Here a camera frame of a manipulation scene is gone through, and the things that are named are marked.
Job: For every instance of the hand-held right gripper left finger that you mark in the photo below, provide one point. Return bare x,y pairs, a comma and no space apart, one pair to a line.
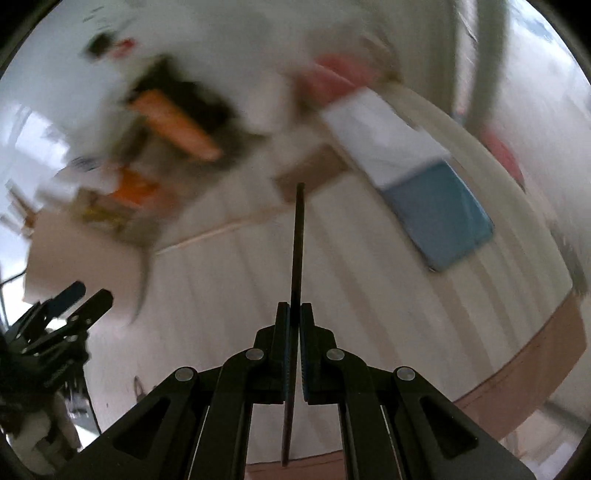
286,364

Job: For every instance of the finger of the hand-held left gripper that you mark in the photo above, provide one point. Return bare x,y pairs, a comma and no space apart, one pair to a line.
67,295
94,307

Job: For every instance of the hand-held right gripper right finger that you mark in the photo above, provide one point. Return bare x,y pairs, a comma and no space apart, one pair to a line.
304,364

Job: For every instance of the thin black chopstick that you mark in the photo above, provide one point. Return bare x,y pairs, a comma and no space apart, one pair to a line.
298,240

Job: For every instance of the person's left hand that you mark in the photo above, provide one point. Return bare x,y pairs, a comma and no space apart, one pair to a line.
37,438

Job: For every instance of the cardboard box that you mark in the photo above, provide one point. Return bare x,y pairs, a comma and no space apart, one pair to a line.
69,254

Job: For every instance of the small orange packet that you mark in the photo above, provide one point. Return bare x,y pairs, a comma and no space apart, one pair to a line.
134,189

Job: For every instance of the brown cardboard piece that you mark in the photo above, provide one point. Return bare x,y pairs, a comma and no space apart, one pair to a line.
314,170

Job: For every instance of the blue and white packet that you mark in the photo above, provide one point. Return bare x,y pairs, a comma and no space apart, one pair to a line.
438,217

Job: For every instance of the long orange packet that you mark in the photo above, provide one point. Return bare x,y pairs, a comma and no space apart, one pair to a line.
180,124

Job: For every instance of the black box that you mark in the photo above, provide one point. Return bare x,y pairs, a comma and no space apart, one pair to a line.
203,101

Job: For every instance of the red cloth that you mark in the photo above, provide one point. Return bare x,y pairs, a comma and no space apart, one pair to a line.
505,157

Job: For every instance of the grey green pole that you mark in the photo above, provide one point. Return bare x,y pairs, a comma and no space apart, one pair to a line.
487,55

